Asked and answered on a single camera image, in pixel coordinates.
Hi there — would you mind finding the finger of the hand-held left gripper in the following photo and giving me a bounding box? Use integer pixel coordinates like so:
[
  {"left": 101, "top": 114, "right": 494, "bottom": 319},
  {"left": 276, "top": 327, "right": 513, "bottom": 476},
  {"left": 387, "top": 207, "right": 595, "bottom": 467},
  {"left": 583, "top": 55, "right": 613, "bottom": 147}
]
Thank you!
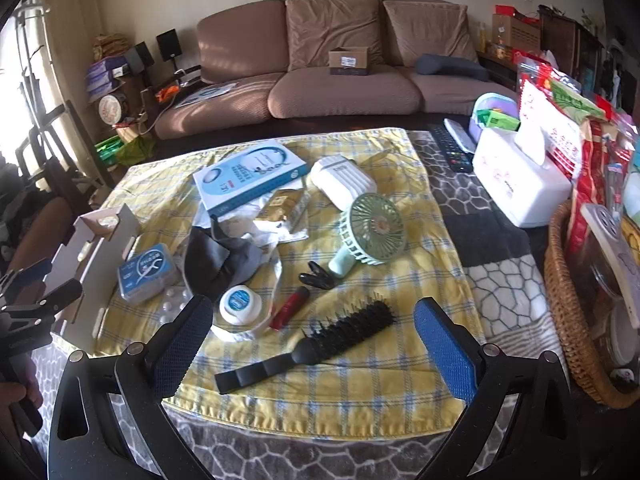
[
  {"left": 0, "top": 258, "right": 54, "bottom": 307},
  {"left": 0, "top": 278, "right": 84, "bottom": 335}
]

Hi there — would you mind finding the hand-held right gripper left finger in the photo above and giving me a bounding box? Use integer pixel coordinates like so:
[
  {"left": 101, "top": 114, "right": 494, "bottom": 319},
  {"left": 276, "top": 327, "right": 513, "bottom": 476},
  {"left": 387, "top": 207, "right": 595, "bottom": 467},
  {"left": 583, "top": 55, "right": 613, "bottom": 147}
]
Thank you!
[{"left": 47, "top": 294, "right": 216, "bottom": 480}]

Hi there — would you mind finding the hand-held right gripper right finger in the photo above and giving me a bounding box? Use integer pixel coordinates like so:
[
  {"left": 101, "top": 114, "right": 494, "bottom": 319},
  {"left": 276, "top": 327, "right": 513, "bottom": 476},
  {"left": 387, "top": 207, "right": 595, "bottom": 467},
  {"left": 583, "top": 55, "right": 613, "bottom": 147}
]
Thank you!
[{"left": 413, "top": 296, "right": 584, "bottom": 480}]

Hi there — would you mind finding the black hairbrush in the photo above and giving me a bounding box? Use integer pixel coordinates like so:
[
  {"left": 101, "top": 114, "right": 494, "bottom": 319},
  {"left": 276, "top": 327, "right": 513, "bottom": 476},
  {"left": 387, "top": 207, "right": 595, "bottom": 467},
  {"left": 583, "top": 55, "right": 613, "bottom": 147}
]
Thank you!
[{"left": 215, "top": 297, "right": 397, "bottom": 395}]

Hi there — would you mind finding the person's left hand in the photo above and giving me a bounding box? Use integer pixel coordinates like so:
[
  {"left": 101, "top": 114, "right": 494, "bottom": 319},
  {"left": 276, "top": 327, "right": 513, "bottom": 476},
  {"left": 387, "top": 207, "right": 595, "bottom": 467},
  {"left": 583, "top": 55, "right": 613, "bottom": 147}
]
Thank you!
[{"left": 0, "top": 360, "right": 45, "bottom": 413}]

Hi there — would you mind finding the white pill blister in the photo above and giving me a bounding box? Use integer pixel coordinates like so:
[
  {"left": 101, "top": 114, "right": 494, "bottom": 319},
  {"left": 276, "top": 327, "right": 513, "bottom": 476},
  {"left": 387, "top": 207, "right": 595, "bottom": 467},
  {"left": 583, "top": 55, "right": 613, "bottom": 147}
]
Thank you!
[{"left": 159, "top": 287, "right": 194, "bottom": 329}]

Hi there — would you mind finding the white cardboard tray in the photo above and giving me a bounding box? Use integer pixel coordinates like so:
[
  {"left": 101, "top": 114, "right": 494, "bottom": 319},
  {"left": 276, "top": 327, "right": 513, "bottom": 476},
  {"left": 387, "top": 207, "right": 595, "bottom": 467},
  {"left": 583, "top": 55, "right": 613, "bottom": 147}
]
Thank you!
[{"left": 42, "top": 203, "right": 144, "bottom": 352}]

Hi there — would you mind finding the round white dental floss case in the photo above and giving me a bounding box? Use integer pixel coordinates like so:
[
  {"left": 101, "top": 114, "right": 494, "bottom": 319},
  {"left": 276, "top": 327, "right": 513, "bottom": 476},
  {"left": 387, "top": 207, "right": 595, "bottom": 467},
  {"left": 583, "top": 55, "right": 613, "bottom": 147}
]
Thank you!
[{"left": 219, "top": 285, "right": 262, "bottom": 324}]

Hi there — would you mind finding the blue floss pick box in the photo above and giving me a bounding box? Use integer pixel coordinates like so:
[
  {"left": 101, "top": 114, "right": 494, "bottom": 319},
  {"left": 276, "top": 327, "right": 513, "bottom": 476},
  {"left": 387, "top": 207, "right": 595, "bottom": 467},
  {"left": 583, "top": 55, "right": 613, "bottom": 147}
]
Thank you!
[{"left": 117, "top": 243, "right": 180, "bottom": 304}]

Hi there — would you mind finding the grey cleaning cloth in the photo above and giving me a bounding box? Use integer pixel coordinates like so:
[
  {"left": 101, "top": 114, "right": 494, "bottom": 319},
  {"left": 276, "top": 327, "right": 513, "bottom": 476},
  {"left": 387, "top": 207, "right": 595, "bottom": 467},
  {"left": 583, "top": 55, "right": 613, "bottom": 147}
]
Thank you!
[{"left": 182, "top": 215, "right": 266, "bottom": 306}]

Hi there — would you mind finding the yellow plaid cloth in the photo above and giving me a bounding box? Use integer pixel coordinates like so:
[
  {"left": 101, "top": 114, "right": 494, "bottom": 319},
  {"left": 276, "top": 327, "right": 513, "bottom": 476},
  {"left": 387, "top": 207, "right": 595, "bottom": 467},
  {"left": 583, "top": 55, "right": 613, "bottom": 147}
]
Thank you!
[{"left": 95, "top": 127, "right": 487, "bottom": 437}]

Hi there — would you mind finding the red lip balm tube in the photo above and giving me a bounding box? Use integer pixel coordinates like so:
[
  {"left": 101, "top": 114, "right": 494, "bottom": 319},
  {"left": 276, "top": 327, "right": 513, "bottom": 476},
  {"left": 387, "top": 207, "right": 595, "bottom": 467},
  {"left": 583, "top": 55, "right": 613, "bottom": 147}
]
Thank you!
[{"left": 270, "top": 286, "right": 311, "bottom": 331}]

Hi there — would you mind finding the white plastic bag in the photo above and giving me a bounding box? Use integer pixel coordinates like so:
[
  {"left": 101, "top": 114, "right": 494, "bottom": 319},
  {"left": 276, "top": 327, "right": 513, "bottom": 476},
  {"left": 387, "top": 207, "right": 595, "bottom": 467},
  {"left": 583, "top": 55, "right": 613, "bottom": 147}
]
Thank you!
[{"left": 192, "top": 200, "right": 312, "bottom": 344}]

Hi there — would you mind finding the wicker basket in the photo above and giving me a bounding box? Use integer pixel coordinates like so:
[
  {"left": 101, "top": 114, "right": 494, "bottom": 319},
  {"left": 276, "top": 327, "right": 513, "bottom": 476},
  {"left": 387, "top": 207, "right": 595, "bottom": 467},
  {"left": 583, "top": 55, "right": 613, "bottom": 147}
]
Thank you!
[{"left": 544, "top": 200, "right": 640, "bottom": 409}]

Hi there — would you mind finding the green handheld fan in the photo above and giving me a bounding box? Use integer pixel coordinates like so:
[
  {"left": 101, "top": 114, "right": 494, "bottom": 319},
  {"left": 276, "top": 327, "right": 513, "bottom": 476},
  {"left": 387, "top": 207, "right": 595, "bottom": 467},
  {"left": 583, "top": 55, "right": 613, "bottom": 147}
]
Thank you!
[{"left": 327, "top": 192, "right": 409, "bottom": 279}]

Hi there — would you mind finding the black clip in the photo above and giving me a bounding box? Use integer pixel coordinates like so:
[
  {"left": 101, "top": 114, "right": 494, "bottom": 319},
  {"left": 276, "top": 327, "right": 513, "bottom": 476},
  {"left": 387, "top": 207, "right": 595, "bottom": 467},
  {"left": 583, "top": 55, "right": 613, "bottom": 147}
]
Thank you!
[{"left": 298, "top": 261, "right": 335, "bottom": 291}]

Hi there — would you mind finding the green plastic bag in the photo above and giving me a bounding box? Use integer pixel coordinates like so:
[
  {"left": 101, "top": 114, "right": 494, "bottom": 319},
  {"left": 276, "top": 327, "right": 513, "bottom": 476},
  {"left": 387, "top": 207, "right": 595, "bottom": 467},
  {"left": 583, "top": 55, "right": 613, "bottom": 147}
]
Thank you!
[{"left": 95, "top": 136, "right": 157, "bottom": 167}]

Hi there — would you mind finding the gold snack packet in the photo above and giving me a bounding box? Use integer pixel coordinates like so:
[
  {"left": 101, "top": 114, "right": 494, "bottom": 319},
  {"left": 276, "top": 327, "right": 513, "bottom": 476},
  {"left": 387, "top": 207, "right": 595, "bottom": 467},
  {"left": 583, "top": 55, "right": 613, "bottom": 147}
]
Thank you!
[{"left": 255, "top": 187, "right": 312, "bottom": 241}]

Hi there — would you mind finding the blue and white flat box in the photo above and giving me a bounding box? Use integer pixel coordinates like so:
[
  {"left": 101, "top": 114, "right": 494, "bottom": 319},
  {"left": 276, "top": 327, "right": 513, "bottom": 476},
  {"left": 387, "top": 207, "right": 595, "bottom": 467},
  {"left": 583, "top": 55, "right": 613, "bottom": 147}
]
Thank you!
[{"left": 192, "top": 138, "right": 310, "bottom": 216}]

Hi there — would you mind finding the round tin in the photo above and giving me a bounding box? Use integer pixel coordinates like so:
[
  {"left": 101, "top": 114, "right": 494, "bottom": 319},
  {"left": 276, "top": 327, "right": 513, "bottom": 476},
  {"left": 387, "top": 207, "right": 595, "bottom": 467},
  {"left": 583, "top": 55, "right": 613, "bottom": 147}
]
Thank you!
[{"left": 98, "top": 94, "right": 129, "bottom": 126}]

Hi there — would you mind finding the white tissue box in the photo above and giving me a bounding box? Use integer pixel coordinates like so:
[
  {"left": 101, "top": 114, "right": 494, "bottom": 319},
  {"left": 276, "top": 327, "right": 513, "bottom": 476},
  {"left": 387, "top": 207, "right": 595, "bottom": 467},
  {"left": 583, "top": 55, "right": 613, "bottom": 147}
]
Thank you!
[{"left": 472, "top": 122, "right": 574, "bottom": 229}]

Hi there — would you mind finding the white perforated plastic tool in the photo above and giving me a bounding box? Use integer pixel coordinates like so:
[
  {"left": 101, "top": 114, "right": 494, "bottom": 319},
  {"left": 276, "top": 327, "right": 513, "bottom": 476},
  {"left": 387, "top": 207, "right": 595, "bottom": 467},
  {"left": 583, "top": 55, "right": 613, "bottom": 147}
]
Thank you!
[{"left": 582, "top": 203, "right": 640, "bottom": 329}]

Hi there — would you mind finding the black remote control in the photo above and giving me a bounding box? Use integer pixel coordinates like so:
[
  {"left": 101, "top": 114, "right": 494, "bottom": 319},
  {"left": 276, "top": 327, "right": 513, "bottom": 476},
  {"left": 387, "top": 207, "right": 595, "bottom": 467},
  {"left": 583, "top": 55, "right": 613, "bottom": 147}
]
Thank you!
[{"left": 427, "top": 122, "right": 475, "bottom": 174}]

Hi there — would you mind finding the white ribbed power bank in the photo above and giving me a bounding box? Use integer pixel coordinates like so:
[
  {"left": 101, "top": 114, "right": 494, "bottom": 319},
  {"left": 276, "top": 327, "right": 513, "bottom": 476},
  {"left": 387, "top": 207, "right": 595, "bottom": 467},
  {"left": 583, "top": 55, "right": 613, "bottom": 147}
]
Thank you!
[{"left": 307, "top": 156, "right": 379, "bottom": 210}]

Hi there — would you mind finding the stack of blue boxes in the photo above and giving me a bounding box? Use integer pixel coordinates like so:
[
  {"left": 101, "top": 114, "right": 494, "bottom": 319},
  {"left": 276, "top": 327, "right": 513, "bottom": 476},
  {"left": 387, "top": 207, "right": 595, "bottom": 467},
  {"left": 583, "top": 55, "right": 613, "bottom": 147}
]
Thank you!
[{"left": 85, "top": 55, "right": 129, "bottom": 102}]

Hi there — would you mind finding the white remote control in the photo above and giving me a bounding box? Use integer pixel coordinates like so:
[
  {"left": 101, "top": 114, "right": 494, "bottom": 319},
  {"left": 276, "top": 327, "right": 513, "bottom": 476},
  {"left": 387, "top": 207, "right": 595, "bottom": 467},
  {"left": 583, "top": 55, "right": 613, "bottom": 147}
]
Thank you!
[{"left": 444, "top": 117, "right": 479, "bottom": 154}]

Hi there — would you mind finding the red snack bag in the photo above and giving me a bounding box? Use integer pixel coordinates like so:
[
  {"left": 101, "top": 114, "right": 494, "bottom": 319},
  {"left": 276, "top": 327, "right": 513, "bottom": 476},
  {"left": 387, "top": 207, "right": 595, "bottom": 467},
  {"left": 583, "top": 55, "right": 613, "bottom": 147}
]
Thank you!
[{"left": 572, "top": 120, "right": 610, "bottom": 263}]

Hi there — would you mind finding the black speaker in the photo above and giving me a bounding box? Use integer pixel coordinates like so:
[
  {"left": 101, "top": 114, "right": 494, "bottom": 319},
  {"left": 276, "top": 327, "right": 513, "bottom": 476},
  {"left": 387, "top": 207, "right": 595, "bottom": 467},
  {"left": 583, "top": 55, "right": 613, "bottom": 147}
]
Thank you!
[
  {"left": 156, "top": 30, "right": 184, "bottom": 62},
  {"left": 125, "top": 42, "right": 155, "bottom": 74}
]

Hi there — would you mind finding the blue and white booklet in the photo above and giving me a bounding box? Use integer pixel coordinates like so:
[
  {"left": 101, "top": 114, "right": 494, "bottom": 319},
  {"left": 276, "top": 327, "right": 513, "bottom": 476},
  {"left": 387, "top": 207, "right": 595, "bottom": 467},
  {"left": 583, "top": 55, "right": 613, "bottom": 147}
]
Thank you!
[{"left": 172, "top": 81, "right": 239, "bottom": 109}]

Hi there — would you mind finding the purple storage container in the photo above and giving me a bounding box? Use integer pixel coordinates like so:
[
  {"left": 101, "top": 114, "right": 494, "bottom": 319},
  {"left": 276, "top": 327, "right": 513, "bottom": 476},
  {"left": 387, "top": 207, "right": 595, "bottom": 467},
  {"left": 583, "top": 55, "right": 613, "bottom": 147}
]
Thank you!
[{"left": 467, "top": 92, "right": 521, "bottom": 142}]

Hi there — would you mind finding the white bag with red print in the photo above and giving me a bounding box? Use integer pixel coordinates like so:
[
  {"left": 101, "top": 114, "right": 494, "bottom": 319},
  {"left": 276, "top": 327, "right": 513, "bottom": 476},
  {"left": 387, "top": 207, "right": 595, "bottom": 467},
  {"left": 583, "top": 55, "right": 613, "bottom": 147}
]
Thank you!
[{"left": 517, "top": 80, "right": 584, "bottom": 173}]

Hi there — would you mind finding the brown sofa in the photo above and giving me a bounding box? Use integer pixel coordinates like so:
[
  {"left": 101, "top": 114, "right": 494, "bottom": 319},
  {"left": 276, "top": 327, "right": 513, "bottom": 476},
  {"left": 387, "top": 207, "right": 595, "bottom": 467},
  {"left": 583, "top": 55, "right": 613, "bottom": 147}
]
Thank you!
[{"left": 152, "top": 0, "right": 519, "bottom": 141}]

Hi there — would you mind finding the grey pillow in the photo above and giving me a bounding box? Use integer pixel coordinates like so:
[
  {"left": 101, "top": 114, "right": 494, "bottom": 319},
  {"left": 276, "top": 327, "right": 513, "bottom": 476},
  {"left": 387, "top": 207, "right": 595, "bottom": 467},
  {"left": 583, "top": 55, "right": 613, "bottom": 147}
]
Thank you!
[{"left": 416, "top": 53, "right": 490, "bottom": 83}]

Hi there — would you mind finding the small cardboard box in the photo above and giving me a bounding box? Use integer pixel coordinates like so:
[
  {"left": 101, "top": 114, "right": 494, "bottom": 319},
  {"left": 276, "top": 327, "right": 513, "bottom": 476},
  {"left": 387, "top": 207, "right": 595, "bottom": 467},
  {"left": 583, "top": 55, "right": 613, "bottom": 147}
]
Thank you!
[{"left": 328, "top": 46, "right": 372, "bottom": 77}]

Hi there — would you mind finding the brown sofa cushion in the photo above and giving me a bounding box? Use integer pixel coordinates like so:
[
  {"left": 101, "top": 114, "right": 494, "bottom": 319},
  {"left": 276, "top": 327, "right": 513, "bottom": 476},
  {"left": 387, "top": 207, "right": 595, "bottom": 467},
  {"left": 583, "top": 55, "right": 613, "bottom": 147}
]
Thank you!
[
  {"left": 384, "top": 1, "right": 479, "bottom": 67},
  {"left": 286, "top": 0, "right": 384, "bottom": 72}
]

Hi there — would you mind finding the large cardboard box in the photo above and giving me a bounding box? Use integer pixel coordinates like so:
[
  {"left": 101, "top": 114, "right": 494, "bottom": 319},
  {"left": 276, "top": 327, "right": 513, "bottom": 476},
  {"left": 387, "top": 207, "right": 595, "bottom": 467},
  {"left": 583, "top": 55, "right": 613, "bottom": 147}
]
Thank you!
[{"left": 492, "top": 12, "right": 542, "bottom": 54}]

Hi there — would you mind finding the dark wooden shelf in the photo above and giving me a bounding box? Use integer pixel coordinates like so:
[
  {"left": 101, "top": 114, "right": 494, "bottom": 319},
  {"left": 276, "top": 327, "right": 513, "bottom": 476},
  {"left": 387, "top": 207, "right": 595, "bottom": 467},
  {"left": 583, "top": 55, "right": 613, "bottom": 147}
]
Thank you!
[{"left": 537, "top": 5, "right": 604, "bottom": 97}]

